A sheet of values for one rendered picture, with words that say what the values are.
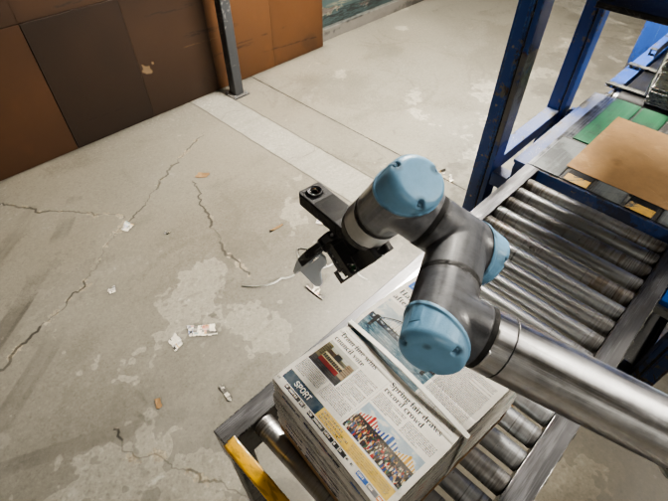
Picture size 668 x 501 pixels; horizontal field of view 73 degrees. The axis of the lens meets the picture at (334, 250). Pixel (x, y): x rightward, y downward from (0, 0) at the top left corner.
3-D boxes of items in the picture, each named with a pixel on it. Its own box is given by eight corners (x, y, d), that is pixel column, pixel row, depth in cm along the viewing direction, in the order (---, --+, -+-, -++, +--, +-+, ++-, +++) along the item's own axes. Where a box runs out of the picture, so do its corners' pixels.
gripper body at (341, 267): (338, 285, 75) (367, 265, 64) (309, 243, 76) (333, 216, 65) (371, 263, 78) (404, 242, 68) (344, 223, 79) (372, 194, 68)
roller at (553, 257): (625, 314, 123) (635, 303, 119) (476, 229, 145) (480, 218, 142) (633, 304, 125) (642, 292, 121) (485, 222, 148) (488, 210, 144)
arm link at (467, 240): (464, 318, 58) (395, 272, 57) (477, 257, 65) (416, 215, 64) (509, 292, 52) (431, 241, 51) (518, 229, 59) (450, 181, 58)
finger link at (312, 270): (299, 300, 80) (332, 276, 74) (280, 271, 80) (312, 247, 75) (309, 293, 82) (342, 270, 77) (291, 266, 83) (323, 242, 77)
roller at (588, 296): (616, 329, 119) (625, 318, 116) (465, 240, 142) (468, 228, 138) (623, 317, 122) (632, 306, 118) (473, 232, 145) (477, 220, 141)
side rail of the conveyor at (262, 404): (236, 466, 103) (227, 447, 94) (222, 449, 105) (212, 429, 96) (529, 195, 168) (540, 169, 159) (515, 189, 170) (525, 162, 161)
